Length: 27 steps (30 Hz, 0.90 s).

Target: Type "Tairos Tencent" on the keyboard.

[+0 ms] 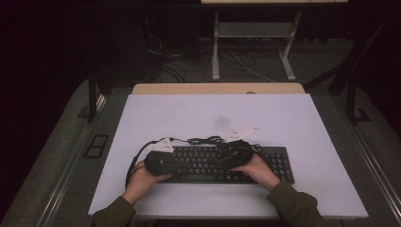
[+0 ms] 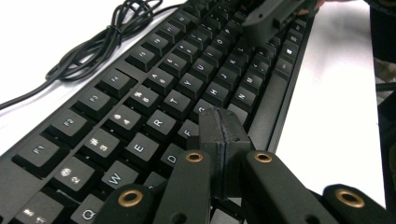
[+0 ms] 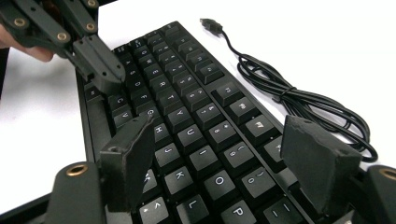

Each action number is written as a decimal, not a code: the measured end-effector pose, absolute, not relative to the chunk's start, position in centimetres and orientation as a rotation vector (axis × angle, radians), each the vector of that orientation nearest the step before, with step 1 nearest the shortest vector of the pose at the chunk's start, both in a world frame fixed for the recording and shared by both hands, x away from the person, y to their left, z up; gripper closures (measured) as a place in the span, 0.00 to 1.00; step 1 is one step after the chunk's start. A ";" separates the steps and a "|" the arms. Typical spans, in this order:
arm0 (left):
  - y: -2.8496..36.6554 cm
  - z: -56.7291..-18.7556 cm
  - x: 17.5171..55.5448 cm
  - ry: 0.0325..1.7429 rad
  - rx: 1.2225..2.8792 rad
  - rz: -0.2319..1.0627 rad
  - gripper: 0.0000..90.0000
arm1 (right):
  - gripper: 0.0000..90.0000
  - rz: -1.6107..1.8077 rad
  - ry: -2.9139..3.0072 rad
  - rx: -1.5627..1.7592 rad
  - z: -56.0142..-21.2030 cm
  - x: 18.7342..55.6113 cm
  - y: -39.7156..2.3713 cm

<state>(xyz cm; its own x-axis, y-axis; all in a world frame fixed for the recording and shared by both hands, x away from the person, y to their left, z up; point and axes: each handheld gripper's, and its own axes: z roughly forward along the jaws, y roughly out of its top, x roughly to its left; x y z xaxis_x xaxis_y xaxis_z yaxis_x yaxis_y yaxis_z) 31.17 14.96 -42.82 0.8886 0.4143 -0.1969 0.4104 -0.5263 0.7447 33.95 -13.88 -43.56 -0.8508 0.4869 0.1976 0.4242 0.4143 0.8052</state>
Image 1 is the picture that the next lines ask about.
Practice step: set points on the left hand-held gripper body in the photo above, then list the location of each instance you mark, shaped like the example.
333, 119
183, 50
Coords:
157, 164

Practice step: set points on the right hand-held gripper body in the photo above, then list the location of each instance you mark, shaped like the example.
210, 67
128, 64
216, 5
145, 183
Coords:
242, 153

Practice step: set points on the black keyboard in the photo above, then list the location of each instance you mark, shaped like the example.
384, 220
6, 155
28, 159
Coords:
201, 167

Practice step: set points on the person's left hand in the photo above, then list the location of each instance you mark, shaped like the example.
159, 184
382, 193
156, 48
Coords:
140, 183

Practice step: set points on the person's right hand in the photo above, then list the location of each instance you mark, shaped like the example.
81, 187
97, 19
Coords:
258, 173

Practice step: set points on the white board table cover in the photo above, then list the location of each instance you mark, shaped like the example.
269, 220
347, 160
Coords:
189, 116

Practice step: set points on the round desk grommet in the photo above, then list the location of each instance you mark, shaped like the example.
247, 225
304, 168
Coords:
251, 92

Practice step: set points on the black metal stand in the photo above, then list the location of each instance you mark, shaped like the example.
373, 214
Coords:
351, 94
92, 94

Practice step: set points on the black floor outlet frame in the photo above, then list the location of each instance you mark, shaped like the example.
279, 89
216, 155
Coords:
96, 146

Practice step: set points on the white metal desk frame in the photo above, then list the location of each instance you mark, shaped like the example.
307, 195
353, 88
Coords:
216, 47

